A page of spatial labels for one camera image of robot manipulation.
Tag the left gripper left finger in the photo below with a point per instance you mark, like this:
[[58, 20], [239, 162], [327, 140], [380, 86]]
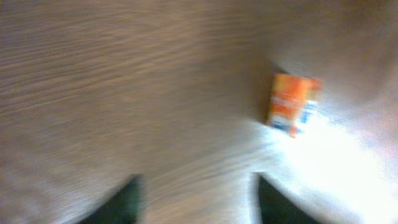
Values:
[[123, 207]]

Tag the orange tissue pack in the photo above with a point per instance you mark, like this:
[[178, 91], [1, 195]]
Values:
[[293, 103]]

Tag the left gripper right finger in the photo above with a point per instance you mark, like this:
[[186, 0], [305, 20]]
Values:
[[276, 208]]

